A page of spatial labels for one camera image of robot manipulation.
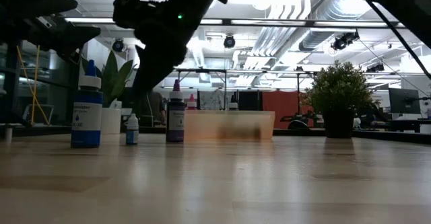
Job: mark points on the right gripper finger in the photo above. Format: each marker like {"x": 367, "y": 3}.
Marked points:
{"x": 151, "y": 72}

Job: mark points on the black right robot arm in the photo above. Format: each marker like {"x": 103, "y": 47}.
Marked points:
{"x": 404, "y": 2}

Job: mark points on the large purple food colouring bottle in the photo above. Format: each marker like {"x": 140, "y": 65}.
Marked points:
{"x": 175, "y": 123}

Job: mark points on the large blue food colouring bottle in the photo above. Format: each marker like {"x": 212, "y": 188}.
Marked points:
{"x": 86, "y": 116}

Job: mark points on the snake plant white pot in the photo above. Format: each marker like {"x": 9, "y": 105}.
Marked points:
{"x": 111, "y": 79}

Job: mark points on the small blue dropper bottle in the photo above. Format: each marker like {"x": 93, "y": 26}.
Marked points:
{"x": 132, "y": 136}

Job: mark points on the orange translucent plastic bin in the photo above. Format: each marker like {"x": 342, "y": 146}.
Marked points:
{"x": 205, "y": 126}

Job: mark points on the orange partition panel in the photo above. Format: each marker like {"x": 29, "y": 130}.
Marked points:
{"x": 283, "y": 106}

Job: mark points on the black beam with light strips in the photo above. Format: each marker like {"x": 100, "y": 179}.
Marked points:
{"x": 309, "y": 23}

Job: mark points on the black spotlight cluster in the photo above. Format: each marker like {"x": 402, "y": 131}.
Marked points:
{"x": 343, "y": 41}
{"x": 375, "y": 68}

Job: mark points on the bushy green plant black pot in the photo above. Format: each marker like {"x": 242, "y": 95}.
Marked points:
{"x": 336, "y": 82}

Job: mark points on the black computer monitor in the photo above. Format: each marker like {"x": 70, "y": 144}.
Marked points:
{"x": 404, "y": 101}

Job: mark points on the black office desk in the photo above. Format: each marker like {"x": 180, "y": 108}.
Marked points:
{"x": 407, "y": 124}

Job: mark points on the round black camera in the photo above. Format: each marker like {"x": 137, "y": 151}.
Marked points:
{"x": 118, "y": 45}
{"x": 229, "y": 41}

